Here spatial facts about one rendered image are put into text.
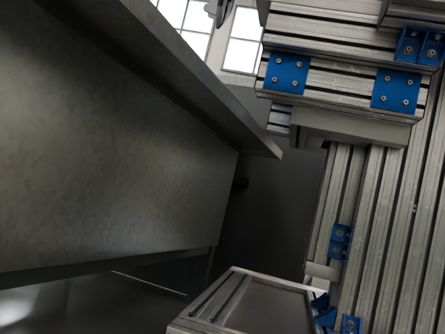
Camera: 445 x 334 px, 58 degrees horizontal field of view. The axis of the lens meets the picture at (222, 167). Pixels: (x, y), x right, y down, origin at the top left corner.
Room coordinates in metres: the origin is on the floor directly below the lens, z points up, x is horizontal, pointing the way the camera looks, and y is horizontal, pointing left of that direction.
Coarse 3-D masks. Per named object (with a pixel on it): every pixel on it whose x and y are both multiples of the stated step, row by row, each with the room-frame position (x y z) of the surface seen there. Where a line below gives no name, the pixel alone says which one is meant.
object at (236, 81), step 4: (220, 76) 1.93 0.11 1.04; (224, 76) 1.92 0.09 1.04; (228, 76) 1.92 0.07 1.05; (232, 76) 1.91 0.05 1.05; (224, 80) 1.92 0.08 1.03; (228, 80) 1.91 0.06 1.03; (232, 80) 1.91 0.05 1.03; (236, 80) 1.90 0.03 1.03; (240, 80) 1.90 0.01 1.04; (244, 80) 1.89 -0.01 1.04; (248, 80) 1.88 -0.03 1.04; (252, 80) 1.88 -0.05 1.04; (232, 84) 1.91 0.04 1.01; (236, 84) 1.90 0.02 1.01; (240, 84) 1.89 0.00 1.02; (244, 84) 1.89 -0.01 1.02; (248, 84) 1.88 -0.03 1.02; (252, 84) 1.88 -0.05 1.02
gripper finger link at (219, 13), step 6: (216, 0) 1.05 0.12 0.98; (204, 6) 1.06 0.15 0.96; (210, 6) 1.05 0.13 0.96; (216, 6) 1.05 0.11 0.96; (222, 6) 1.04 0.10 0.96; (210, 12) 1.05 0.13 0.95; (216, 12) 1.04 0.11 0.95; (222, 12) 1.04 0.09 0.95; (216, 18) 1.05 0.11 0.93; (222, 18) 1.05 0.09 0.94; (216, 24) 1.06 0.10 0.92
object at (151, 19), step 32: (32, 0) 0.55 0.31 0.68; (64, 0) 0.52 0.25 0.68; (96, 0) 0.50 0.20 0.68; (128, 0) 0.44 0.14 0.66; (64, 32) 0.62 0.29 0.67; (96, 32) 0.62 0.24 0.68; (128, 32) 0.59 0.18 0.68; (160, 32) 0.51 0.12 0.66; (128, 64) 0.76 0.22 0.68; (160, 64) 0.71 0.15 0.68; (192, 64) 0.62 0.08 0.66; (160, 96) 0.94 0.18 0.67; (192, 96) 0.90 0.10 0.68; (224, 96) 0.78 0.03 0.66; (224, 128) 1.21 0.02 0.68; (256, 128) 1.04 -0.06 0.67
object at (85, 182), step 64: (0, 0) 0.47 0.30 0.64; (0, 64) 0.49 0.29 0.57; (64, 64) 0.59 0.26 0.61; (0, 128) 0.51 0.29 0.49; (64, 128) 0.62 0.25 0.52; (128, 128) 0.78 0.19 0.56; (192, 128) 1.06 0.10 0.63; (0, 192) 0.54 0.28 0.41; (64, 192) 0.65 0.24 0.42; (128, 192) 0.84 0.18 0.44; (192, 192) 1.16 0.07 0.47; (0, 256) 0.57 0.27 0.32; (64, 256) 0.69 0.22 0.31
